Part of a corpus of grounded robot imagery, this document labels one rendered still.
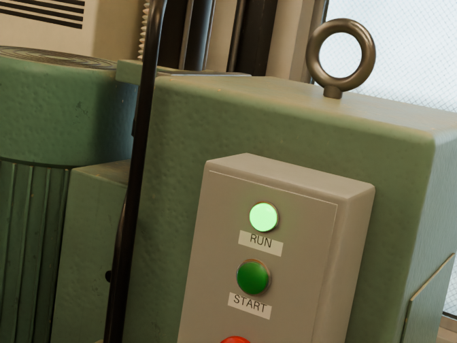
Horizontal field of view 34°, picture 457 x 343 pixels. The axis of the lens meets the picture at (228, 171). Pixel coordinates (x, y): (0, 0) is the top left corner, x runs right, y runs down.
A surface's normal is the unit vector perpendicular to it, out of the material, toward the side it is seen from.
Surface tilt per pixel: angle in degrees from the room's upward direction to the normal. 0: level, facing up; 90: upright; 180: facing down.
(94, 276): 90
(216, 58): 90
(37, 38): 90
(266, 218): 89
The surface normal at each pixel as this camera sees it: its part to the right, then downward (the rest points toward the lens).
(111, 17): 0.80, 0.25
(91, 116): 0.58, 0.25
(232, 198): -0.46, 0.11
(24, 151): -0.03, 0.20
